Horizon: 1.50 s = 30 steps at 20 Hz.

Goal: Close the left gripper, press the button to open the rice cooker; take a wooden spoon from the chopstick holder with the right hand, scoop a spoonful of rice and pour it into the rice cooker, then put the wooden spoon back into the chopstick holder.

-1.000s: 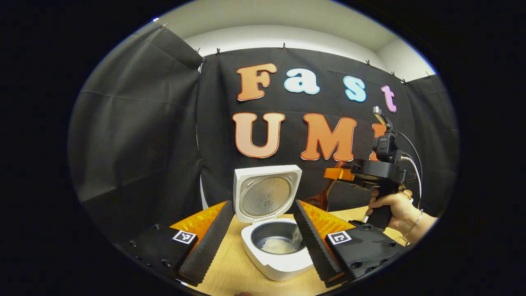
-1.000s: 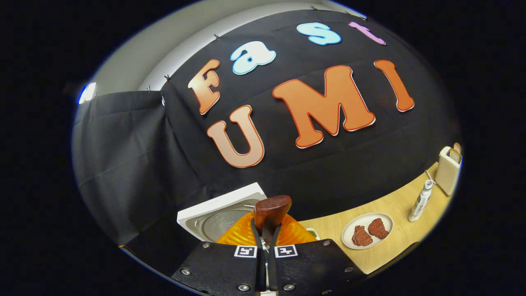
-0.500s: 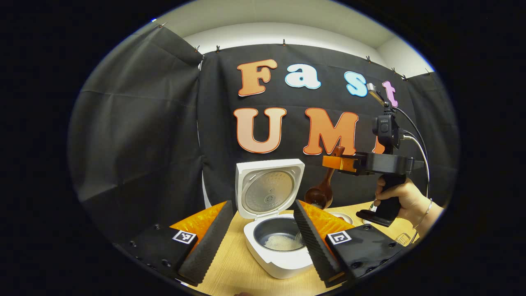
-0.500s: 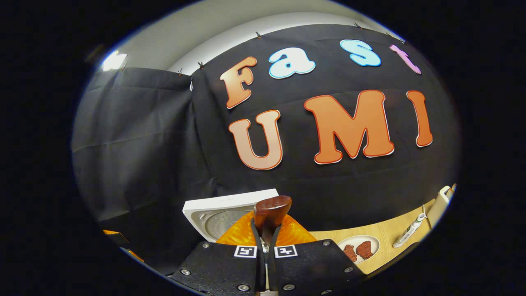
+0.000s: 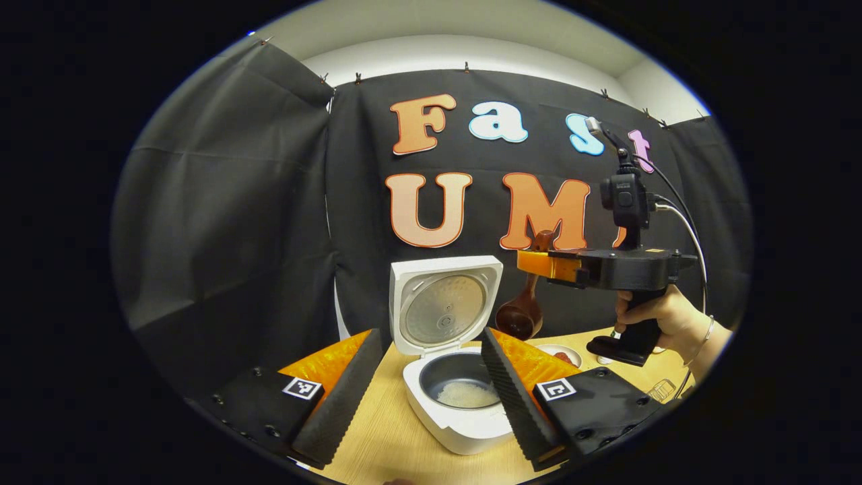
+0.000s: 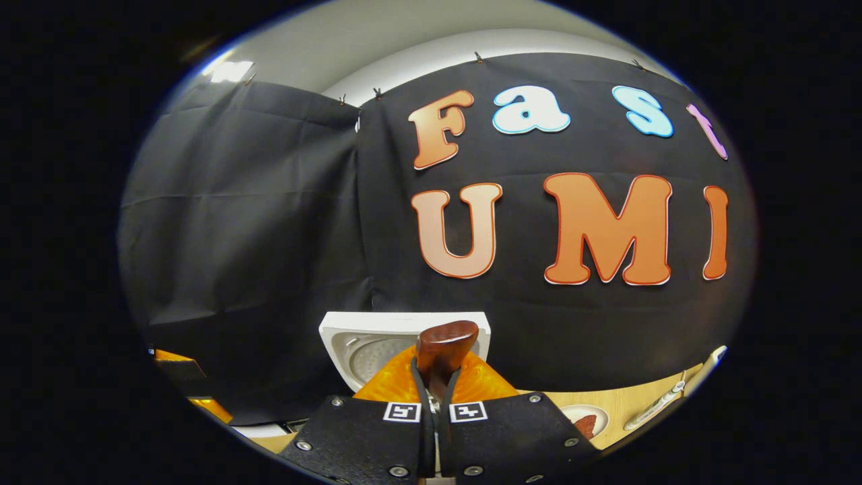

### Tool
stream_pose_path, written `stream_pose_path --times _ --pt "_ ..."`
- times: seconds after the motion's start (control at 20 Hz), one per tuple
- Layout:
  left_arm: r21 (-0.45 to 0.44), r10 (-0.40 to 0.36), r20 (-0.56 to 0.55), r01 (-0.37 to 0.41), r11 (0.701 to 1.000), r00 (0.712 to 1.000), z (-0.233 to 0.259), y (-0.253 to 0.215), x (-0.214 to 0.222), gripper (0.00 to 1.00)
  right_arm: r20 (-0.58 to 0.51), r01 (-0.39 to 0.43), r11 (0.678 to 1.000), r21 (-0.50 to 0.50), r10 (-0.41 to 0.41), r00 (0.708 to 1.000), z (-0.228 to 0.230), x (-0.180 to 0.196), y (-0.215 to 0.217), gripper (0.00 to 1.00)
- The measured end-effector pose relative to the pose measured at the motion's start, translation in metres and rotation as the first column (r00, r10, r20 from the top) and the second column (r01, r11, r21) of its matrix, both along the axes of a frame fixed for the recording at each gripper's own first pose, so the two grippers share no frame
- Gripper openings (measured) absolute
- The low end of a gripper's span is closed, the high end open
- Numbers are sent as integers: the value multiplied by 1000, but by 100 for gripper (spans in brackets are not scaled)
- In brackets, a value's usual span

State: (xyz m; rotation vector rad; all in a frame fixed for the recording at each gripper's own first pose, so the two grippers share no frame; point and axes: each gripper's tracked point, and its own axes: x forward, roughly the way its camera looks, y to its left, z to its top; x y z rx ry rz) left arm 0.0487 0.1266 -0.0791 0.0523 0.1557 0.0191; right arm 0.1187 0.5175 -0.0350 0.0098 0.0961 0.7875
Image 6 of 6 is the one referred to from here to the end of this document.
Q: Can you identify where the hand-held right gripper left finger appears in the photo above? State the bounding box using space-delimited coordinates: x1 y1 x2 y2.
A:
277 345 435 485

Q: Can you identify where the white rice cooker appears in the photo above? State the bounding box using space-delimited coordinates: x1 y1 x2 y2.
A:
319 311 492 393

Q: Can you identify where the black backdrop cloth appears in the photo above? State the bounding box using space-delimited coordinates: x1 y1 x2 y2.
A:
120 54 758 425

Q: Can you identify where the brown wooden spoon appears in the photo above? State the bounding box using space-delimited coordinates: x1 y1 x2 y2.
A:
416 321 480 405

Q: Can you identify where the white round plate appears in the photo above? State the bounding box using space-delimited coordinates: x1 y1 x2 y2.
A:
562 404 610 440

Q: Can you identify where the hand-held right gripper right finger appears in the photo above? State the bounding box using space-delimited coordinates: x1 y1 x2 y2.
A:
438 350 600 483

